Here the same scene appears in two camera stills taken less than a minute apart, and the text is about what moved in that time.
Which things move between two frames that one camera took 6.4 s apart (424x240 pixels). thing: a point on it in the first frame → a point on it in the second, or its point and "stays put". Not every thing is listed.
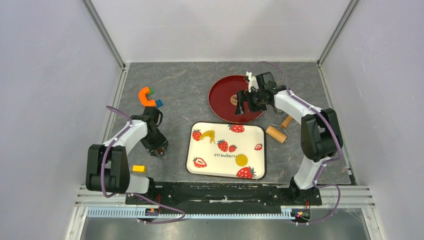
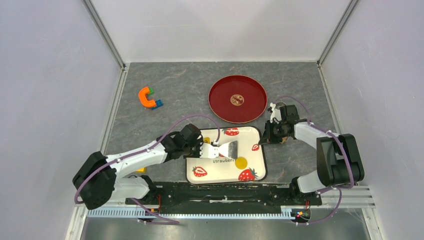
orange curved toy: x=142 y=96 stays put
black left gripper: x=162 y=142 → x=198 y=142
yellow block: x=139 y=169 stays put
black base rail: x=225 y=194 stays put
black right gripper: x=244 y=96 → x=267 y=137
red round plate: x=222 y=99 stays put
